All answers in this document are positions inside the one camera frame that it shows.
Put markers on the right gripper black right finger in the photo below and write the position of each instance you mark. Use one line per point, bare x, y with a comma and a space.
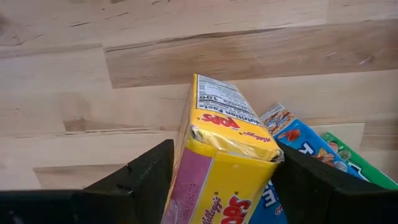
317, 193

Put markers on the green Apple Jacks cereal box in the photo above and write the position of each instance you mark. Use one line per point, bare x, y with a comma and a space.
368, 169

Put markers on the blue Rice Krispies cereal box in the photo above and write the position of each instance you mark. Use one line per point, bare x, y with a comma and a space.
306, 140

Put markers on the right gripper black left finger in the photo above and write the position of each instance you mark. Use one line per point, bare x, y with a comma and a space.
133, 189

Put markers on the yellow Corn Pops cereal box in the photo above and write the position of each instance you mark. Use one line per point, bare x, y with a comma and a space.
230, 177

